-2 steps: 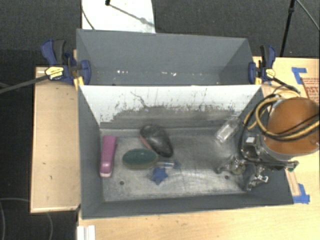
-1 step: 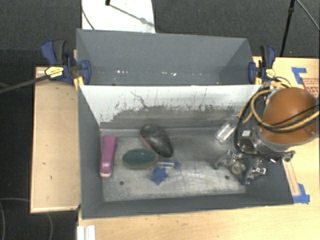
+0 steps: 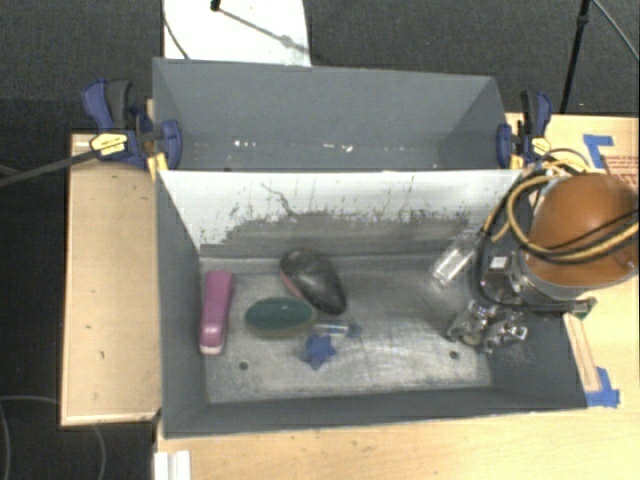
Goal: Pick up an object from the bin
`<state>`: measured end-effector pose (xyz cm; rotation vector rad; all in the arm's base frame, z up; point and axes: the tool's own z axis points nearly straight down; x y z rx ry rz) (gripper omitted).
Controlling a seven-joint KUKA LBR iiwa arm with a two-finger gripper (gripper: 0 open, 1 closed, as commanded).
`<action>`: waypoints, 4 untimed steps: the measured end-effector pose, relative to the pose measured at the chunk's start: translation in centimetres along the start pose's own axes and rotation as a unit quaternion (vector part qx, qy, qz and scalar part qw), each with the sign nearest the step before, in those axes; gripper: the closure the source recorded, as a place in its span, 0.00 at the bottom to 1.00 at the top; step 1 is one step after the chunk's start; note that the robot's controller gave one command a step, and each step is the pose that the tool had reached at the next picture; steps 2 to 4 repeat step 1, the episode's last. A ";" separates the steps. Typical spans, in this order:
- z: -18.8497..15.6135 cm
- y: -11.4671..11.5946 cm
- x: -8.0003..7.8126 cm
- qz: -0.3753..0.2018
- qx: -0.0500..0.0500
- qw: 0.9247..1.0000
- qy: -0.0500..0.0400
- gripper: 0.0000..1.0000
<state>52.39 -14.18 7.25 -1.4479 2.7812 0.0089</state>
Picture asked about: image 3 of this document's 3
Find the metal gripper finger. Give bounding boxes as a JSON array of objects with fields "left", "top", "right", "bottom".
[
  {"left": 446, "top": 301, "right": 495, "bottom": 345},
  {"left": 481, "top": 316, "right": 530, "bottom": 355}
]

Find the clear glass jar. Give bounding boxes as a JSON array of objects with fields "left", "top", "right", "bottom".
[{"left": 431, "top": 236, "right": 477, "bottom": 288}]

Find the small clear blue tube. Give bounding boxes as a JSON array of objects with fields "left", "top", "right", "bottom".
[{"left": 311, "top": 319, "right": 363, "bottom": 340}]

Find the blue star toy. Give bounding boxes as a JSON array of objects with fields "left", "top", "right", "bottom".
[{"left": 300, "top": 332, "right": 338, "bottom": 371}]

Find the dark green oval sponge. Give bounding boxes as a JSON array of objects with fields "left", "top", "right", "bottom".
[{"left": 243, "top": 296, "right": 318, "bottom": 340}]

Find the grey metal bin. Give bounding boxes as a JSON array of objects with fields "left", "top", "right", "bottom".
[{"left": 151, "top": 56, "right": 590, "bottom": 439}]

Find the purple stapler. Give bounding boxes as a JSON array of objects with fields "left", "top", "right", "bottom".
[{"left": 198, "top": 269, "right": 236, "bottom": 357}]

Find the pale wood board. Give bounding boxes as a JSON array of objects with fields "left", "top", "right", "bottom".
[{"left": 59, "top": 132, "right": 164, "bottom": 427}]

